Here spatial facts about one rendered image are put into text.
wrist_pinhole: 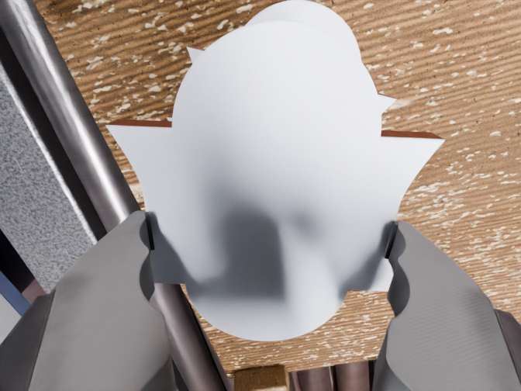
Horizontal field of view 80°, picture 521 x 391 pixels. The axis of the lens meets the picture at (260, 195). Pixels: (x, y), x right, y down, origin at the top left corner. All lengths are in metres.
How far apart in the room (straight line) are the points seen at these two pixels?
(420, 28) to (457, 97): 0.05
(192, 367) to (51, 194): 0.26
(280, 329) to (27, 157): 0.25
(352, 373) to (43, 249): 0.37
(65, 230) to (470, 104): 0.35
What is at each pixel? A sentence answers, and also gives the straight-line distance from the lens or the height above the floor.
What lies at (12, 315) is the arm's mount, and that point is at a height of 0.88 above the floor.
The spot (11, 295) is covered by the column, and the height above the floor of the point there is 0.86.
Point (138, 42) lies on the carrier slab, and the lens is 0.23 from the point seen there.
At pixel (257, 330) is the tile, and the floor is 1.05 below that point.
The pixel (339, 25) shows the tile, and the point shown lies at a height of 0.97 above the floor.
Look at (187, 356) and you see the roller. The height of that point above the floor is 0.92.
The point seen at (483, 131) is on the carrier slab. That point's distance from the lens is 0.27.
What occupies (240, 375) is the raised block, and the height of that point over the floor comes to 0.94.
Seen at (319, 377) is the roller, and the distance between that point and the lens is 0.45.
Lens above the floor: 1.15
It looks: 62 degrees down
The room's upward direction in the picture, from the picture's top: 179 degrees counter-clockwise
